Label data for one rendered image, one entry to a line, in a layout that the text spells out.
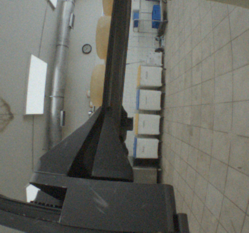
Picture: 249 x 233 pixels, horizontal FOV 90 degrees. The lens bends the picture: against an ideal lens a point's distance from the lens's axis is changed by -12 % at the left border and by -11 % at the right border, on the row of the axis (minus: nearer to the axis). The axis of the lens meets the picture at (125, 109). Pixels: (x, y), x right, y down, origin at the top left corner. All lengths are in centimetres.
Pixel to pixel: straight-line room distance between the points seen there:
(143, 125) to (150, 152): 73
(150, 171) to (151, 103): 171
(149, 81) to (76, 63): 244
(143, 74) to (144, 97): 60
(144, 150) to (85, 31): 412
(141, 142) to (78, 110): 217
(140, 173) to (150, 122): 132
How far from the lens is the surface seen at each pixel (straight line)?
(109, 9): 20
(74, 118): 463
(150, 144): 382
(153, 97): 375
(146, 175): 378
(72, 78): 477
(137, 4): 479
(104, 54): 17
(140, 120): 368
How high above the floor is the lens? 98
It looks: 1 degrees up
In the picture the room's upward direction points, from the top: 87 degrees counter-clockwise
